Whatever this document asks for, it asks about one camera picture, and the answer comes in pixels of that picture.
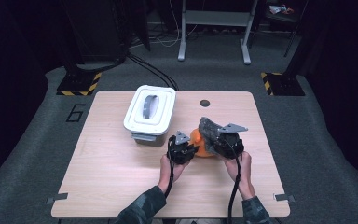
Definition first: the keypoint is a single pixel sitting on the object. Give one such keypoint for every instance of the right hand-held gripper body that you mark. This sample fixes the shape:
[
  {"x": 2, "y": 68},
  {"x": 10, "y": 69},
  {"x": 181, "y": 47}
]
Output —
[{"x": 230, "y": 146}]

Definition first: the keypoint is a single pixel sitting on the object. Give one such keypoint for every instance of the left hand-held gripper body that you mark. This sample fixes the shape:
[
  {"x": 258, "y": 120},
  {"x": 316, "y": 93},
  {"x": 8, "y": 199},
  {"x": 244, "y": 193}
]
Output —
[{"x": 178, "y": 151}]

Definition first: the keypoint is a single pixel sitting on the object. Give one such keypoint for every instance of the orange plush toy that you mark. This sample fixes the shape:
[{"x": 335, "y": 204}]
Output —
[{"x": 199, "y": 149}]

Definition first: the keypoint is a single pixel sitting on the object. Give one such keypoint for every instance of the grey fuzzy cloth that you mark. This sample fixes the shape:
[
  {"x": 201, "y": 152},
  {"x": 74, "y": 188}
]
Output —
[{"x": 208, "y": 133}]

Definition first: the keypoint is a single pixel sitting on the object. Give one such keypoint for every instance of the white lidded plastic container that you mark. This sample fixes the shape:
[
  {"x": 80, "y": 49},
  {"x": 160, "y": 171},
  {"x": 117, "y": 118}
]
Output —
[{"x": 164, "y": 121}]

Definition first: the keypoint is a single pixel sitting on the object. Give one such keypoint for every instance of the clear grey storage box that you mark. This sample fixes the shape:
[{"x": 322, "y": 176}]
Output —
[{"x": 147, "y": 140}]

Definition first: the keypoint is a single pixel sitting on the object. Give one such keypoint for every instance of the person's left hand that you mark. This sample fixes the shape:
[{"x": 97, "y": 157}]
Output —
[{"x": 166, "y": 175}]

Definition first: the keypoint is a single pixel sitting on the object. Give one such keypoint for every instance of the person's right hand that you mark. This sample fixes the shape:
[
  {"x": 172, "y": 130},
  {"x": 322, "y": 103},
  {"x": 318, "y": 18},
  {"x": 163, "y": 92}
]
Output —
[{"x": 245, "y": 180}]

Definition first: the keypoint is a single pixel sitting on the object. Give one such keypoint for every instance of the black table grommet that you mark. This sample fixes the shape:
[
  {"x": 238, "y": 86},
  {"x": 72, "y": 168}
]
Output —
[{"x": 204, "y": 103}]

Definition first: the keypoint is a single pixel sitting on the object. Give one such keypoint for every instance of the grey tape piece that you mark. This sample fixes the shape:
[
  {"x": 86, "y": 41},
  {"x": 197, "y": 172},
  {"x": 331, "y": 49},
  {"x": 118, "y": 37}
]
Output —
[
  {"x": 57, "y": 197},
  {"x": 284, "y": 198}
]

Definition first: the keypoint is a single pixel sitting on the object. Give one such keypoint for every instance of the colourful things on dark shelf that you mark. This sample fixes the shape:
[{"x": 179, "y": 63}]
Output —
[{"x": 279, "y": 9}]

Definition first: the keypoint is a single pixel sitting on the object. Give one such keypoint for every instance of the dark cabinet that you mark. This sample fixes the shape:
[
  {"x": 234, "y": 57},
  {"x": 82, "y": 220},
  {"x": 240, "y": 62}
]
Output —
[{"x": 96, "y": 28}]

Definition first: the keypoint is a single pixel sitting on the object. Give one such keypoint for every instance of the black yellow striped base plate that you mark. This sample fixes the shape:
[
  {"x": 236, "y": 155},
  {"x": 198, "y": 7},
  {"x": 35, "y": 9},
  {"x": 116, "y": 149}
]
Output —
[
  {"x": 284, "y": 85},
  {"x": 77, "y": 84}
]

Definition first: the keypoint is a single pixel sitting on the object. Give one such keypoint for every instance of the white metal desk frame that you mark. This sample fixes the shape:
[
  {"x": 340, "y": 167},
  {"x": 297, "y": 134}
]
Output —
[{"x": 217, "y": 18}]

